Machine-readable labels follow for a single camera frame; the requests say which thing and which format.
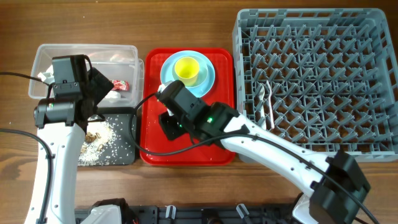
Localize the white plastic spoon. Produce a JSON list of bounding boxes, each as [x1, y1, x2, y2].
[[258, 83, 267, 130]]

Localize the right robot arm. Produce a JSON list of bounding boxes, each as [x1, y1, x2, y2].
[[163, 99, 378, 223]]

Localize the red candy wrapper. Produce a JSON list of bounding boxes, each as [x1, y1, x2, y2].
[[111, 80, 129, 91]]

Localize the spilled rice and food scraps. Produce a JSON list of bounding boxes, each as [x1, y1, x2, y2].
[[77, 119, 137, 166]]

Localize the light blue plate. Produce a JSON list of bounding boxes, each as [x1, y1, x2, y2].
[[160, 50, 216, 98]]

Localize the black plastic bin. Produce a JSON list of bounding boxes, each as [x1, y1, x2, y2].
[[76, 107, 138, 167]]

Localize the grey dishwasher rack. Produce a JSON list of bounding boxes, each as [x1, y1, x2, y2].
[[232, 8, 397, 162]]

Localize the yellow plastic cup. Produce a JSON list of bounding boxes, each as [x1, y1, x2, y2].
[[174, 57, 200, 86]]

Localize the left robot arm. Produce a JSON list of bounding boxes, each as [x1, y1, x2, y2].
[[25, 55, 114, 223]]

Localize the white plastic fork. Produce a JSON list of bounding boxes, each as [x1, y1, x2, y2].
[[266, 81, 275, 129]]

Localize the clear plastic storage box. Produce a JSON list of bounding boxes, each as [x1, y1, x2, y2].
[[30, 44, 144, 108]]

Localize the white tissue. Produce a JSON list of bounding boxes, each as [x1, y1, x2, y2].
[[105, 91, 121, 100]]

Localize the red plastic tray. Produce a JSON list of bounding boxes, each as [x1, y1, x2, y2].
[[139, 48, 236, 166]]

